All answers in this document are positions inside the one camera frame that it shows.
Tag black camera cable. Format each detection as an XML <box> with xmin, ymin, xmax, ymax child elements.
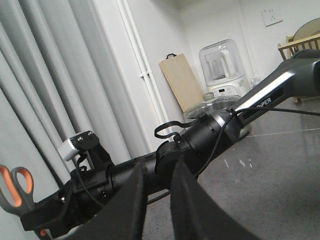
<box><xmin>73</xmin><ymin>154</ymin><xmax>107</xmax><ymax>207</ymax></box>

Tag grey orange scissors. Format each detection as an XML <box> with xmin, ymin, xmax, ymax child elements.
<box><xmin>0</xmin><ymin>165</ymin><xmax>35</xmax><ymax>217</ymax></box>

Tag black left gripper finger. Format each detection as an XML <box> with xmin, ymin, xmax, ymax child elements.
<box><xmin>170</xmin><ymin>161</ymin><xmax>258</xmax><ymax>240</ymax></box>

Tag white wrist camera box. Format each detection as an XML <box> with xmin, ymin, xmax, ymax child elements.
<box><xmin>57</xmin><ymin>130</ymin><xmax>100</xmax><ymax>162</ymax></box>

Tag wooden chair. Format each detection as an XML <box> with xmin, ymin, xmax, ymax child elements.
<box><xmin>277</xmin><ymin>17</ymin><xmax>320</xmax><ymax>103</ymax></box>

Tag white baby bottle sterilizer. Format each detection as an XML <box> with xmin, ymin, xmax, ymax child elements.
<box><xmin>199</xmin><ymin>39</ymin><xmax>250</xmax><ymax>97</ymax></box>

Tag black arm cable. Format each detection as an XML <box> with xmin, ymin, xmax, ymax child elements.
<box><xmin>146</xmin><ymin>104</ymin><xmax>320</xmax><ymax>204</ymax></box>

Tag white wall socket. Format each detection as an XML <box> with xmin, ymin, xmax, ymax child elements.
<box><xmin>261</xmin><ymin>7</ymin><xmax>283</xmax><ymax>27</ymax></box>

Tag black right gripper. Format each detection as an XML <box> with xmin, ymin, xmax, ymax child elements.
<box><xmin>20</xmin><ymin>144</ymin><xmax>147</xmax><ymax>240</ymax></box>

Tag glass pot lid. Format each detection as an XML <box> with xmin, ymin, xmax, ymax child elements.
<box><xmin>183</xmin><ymin>92</ymin><xmax>241</xmax><ymax>121</ymax></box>

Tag wooden cutting board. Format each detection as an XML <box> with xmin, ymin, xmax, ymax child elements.
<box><xmin>159</xmin><ymin>53</ymin><xmax>204</xmax><ymax>112</ymax></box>

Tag white wall pipes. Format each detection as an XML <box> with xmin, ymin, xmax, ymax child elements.
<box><xmin>116</xmin><ymin>0</ymin><xmax>169</xmax><ymax>125</ymax></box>

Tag grey curtain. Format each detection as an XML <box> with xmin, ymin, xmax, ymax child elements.
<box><xmin>0</xmin><ymin>0</ymin><xmax>130</xmax><ymax>201</ymax></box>

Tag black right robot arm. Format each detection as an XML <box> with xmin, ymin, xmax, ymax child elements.
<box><xmin>20</xmin><ymin>49</ymin><xmax>320</xmax><ymax>240</ymax></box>

